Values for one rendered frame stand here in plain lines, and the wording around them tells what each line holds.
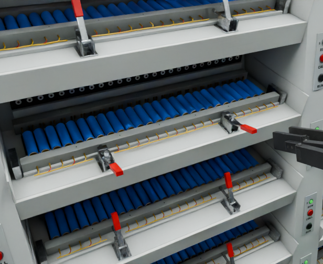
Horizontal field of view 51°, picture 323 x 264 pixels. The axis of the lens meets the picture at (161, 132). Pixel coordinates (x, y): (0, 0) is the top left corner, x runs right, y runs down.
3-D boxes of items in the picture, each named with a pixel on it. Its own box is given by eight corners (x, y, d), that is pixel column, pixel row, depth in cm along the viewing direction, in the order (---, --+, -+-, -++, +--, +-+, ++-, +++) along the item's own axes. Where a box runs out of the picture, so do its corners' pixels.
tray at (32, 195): (295, 130, 78) (309, 96, 72) (20, 221, 56) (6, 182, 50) (243, 87, 92) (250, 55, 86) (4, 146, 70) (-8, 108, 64)
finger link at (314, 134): (323, 131, 51) (326, 130, 51) (288, 127, 57) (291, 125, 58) (324, 150, 52) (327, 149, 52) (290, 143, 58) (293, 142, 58)
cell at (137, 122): (132, 112, 73) (144, 130, 68) (124, 114, 72) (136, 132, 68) (132, 105, 72) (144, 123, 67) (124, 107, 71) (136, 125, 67)
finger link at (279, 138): (311, 155, 51) (307, 156, 50) (277, 147, 57) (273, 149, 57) (309, 136, 50) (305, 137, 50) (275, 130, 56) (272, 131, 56)
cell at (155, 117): (149, 108, 74) (163, 125, 70) (142, 110, 74) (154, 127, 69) (150, 101, 73) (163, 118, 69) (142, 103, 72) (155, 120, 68)
